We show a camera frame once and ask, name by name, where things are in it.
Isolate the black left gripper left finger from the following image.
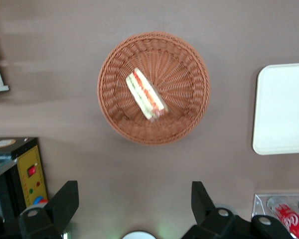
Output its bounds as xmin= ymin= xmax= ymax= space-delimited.
xmin=18 ymin=180 xmax=80 ymax=239

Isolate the brown wicker basket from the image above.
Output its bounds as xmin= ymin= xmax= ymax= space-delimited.
xmin=97 ymin=31 xmax=211 ymax=146

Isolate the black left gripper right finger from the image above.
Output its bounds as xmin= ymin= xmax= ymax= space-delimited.
xmin=181 ymin=181 xmax=242 ymax=239

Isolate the triangle sandwich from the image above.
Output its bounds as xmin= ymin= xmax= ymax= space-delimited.
xmin=125 ymin=67 xmax=169 ymax=122

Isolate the cream plastic tray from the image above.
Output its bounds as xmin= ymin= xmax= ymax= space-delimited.
xmin=252 ymin=62 xmax=299 ymax=156

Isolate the grey snack rack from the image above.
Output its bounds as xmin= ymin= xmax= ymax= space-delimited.
xmin=0 ymin=37 xmax=10 ymax=94

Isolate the red cola bottle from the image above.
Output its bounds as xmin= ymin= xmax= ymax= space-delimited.
xmin=266 ymin=196 xmax=299 ymax=239

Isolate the clear acrylic bottle rack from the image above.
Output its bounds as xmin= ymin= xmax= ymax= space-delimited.
xmin=253 ymin=193 xmax=299 ymax=239

